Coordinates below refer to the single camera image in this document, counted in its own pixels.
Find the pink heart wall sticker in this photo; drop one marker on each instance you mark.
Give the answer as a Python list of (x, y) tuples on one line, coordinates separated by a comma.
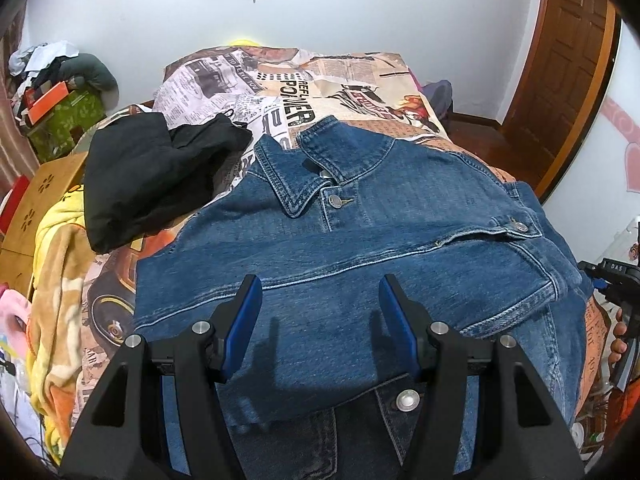
[(631, 155)]

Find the striped brown curtain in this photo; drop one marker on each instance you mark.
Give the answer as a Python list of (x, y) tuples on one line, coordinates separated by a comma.
[(10, 125)]

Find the person's right hand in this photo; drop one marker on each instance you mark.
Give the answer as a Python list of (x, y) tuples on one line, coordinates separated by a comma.
[(619, 330)]

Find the blue denim jacket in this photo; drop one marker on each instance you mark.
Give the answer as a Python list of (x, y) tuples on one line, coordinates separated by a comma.
[(350, 240)]

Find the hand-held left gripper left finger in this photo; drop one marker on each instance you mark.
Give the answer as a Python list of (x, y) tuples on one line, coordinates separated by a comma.
[(247, 320)]

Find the pile of white clothes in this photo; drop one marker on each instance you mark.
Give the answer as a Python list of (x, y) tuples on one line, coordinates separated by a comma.
[(37, 60)]

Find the grey cloth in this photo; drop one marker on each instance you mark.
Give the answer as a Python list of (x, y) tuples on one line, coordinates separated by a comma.
[(95, 70)]

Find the black folded garment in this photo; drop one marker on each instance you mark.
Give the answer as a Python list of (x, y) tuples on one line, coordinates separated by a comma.
[(135, 180)]

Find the newspaper printed blanket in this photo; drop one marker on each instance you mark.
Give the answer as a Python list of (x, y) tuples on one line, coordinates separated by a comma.
[(350, 80)]

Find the orange box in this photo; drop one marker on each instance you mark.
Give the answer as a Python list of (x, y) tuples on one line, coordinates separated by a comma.
[(47, 102)]

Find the wooden table with flower cutouts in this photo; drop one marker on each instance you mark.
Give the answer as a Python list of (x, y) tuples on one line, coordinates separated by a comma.
[(45, 190)]

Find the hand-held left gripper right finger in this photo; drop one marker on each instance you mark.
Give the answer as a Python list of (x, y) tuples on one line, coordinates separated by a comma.
[(397, 315)]

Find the red box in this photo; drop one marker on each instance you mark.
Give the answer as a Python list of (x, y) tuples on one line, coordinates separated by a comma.
[(12, 200)]

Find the brown wooden door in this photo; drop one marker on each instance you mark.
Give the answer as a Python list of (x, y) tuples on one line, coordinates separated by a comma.
[(560, 60)]

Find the pink cloth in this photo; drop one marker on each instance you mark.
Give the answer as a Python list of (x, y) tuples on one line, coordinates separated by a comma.
[(12, 310)]

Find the yellow fleece blanket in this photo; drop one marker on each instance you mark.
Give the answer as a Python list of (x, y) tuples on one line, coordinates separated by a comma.
[(60, 270)]

